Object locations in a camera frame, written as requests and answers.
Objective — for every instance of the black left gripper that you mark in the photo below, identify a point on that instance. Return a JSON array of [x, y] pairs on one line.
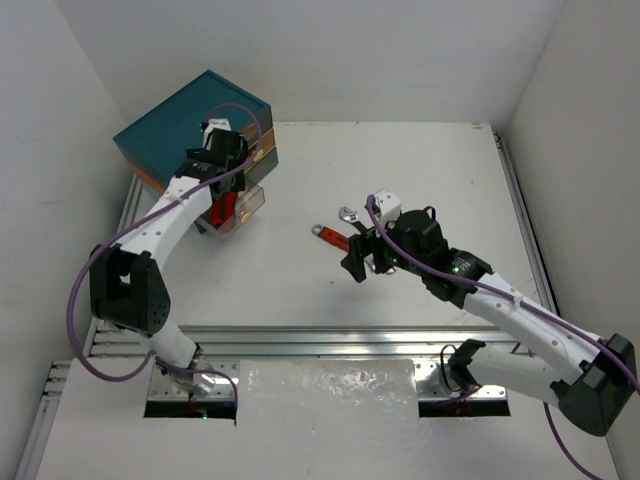
[[232, 181]]

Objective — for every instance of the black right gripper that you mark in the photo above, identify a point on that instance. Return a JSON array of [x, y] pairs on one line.
[[360, 246]]

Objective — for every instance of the transparent small drawer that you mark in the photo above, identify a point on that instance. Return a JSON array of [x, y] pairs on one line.
[[248, 203]]

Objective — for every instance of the red handled adjustable wrench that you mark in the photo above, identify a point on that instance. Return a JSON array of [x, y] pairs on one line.
[[331, 237]]

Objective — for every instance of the black handled adjustable wrench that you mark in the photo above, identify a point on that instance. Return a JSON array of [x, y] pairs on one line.
[[351, 217]]

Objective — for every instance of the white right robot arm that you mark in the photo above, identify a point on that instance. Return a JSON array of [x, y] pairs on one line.
[[588, 378]]

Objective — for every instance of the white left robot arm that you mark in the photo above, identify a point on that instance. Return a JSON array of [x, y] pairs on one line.
[[127, 287]]

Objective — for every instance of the teal drawer organizer box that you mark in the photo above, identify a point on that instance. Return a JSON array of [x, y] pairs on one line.
[[156, 144]]

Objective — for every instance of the white foam cover panel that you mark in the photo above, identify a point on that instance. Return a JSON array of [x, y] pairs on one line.
[[335, 391]]

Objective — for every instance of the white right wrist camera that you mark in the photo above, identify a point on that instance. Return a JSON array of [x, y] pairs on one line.
[[387, 206]]

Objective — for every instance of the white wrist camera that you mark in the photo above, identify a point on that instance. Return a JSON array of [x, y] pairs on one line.
[[208, 127], [387, 206]]

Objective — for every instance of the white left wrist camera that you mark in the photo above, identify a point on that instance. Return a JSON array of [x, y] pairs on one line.
[[208, 127]]

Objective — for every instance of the aluminium table edge rail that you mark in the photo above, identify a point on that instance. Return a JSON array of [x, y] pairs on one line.
[[343, 342]]

